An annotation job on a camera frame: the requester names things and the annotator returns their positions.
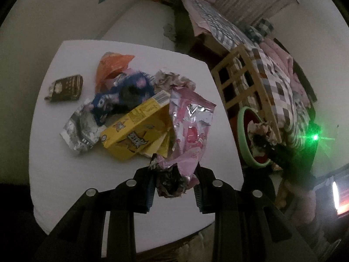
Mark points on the blue snack wrapper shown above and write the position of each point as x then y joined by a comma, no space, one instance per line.
131,87

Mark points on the wooden bed with checkered quilt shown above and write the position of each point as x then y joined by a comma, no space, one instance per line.
275,87

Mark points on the person's right forearm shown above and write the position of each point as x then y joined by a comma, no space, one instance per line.
305,204

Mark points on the wooden bed frame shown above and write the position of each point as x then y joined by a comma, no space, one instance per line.
253,87

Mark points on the crumpled floral wrapper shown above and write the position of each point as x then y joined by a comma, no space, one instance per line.
171,77

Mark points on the yellow carton box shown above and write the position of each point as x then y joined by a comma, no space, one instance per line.
131,133

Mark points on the pink foil snack bag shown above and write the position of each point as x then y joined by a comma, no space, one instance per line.
188,125

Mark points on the lit screen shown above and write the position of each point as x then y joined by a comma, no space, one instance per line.
335,193

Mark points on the silver foil wrapper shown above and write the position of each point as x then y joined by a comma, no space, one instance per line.
79,131

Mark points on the dark brown packet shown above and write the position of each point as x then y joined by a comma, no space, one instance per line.
66,87

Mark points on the grey floor rag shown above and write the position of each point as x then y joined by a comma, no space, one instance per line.
169,31

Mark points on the orange snack wrapper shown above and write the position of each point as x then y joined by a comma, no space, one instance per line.
111,62

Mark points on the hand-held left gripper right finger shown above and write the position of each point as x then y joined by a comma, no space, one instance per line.
198,193

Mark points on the green plastic basin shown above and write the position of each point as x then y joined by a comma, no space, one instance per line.
242,142

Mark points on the dark foil wrapper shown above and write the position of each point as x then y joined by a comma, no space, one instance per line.
170,182

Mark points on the paper wrapper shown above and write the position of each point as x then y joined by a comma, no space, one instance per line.
259,131

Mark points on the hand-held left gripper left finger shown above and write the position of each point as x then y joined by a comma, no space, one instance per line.
148,191

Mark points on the pink quilt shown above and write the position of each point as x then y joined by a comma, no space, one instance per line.
283,57

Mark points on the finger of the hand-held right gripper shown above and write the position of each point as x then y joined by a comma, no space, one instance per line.
276,155

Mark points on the dark checkered pillow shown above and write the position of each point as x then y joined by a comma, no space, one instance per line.
263,26

